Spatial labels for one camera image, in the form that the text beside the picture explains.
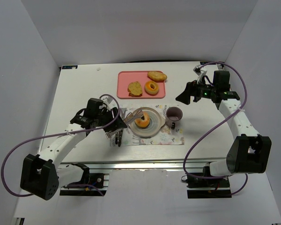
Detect metal serving tongs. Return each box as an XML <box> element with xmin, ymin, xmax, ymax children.
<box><xmin>105</xmin><ymin>109</ymin><xmax>144</xmax><ymax>138</ymax></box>

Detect glazed top donut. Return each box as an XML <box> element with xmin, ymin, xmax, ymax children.
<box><xmin>134</xmin><ymin>112</ymin><xmax>150</xmax><ymax>128</ymax></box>

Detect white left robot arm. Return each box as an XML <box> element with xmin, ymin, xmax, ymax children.
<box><xmin>20</xmin><ymin>98</ymin><xmax>127</xmax><ymax>200</ymax></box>

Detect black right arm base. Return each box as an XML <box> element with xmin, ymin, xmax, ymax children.
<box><xmin>181</xmin><ymin>175</ymin><xmax>232</xmax><ymax>199</ymax></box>

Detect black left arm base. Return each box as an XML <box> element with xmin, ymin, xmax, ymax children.
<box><xmin>58</xmin><ymin>163</ymin><xmax>109</xmax><ymax>196</ymax></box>

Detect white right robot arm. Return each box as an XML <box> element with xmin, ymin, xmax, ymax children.
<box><xmin>176</xmin><ymin>67</ymin><xmax>272</xmax><ymax>180</ymax></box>

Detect oval bread roll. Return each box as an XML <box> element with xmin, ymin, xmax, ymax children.
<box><xmin>147</xmin><ymin>71</ymin><xmax>167</xmax><ymax>82</ymax></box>

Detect seeded bread slice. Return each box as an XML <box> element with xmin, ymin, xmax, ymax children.
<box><xmin>127</xmin><ymin>81</ymin><xmax>142</xmax><ymax>97</ymax></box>

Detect metal fork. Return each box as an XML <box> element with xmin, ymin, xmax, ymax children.
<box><xmin>115</xmin><ymin>132</ymin><xmax>119</xmax><ymax>145</ymax></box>

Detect metal knife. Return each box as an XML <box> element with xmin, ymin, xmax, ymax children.
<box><xmin>118</xmin><ymin>107</ymin><xmax>127</xmax><ymax>148</ymax></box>

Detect purple mug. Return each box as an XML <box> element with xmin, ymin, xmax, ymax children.
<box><xmin>165</xmin><ymin>107</ymin><xmax>183</xmax><ymax>130</ymax></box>

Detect blue right corner sticker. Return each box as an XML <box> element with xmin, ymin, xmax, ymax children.
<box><xmin>200</xmin><ymin>61</ymin><xmax>216</xmax><ymax>65</ymax></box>

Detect blue corner sticker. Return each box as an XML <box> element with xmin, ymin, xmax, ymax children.
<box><xmin>200</xmin><ymin>61</ymin><xmax>216</xmax><ymax>65</ymax></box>
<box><xmin>61</xmin><ymin>65</ymin><xmax>78</xmax><ymax>70</ymax></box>

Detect lower donut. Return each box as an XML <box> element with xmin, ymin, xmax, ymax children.
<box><xmin>144</xmin><ymin>81</ymin><xmax>159</xmax><ymax>95</ymax></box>

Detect floral placemat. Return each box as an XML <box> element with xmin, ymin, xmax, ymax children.
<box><xmin>109</xmin><ymin>104</ymin><xmax>185</xmax><ymax>147</ymax></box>

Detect pink plastic tray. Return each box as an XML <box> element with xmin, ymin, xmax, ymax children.
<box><xmin>117</xmin><ymin>71</ymin><xmax>166</xmax><ymax>99</ymax></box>

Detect blue left corner sticker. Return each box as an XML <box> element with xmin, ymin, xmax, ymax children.
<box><xmin>61</xmin><ymin>65</ymin><xmax>78</xmax><ymax>70</ymax></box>

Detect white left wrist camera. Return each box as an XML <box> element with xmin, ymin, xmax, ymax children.
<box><xmin>103</xmin><ymin>96</ymin><xmax>113</xmax><ymax>106</ymax></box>

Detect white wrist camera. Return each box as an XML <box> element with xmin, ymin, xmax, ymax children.
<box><xmin>103</xmin><ymin>96</ymin><xmax>113</xmax><ymax>106</ymax></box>
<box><xmin>193</xmin><ymin>65</ymin><xmax>207</xmax><ymax>84</ymax></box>

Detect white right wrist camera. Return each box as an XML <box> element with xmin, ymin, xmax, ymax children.
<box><xmin>193</xmin><ymin>65</ymin><xmax>207</xmax><ymax>84</ymax></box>

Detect round plate with handles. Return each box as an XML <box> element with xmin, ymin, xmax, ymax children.
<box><xmin>129</xmin><ymin>107</ymin><xmax>165</xmax><ymax>138</ymax></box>

